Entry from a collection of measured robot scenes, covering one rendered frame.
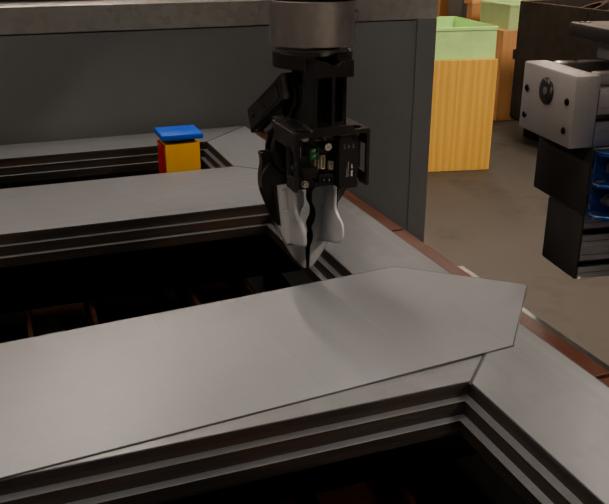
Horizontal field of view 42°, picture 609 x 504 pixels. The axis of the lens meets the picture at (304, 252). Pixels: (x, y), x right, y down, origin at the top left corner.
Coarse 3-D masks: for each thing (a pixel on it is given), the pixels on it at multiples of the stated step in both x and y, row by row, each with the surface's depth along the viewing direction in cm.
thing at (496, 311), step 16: (416, 272) 76; (432, 272) 76; (432, 288) 73; (448, 288) 73; (464, 288) 73; (480, 288) 73; (496, 288) 73; (464, 304) 70; (480, 304) 70; (496, 304) 70; (512, 304) 70; (480, 320) 67; (496, 320) 67; (512, 320) 67; (512, 336) 64
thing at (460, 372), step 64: (0, 256) 86; (64, 256) 88; (320, 256) 84; (384, 384) 58; (448, 384) 58; (128, 448) 50; (192, 448) 52; (256, 448) 52; (320, 448) 54; (384, 448) 55; (512, 448) 52
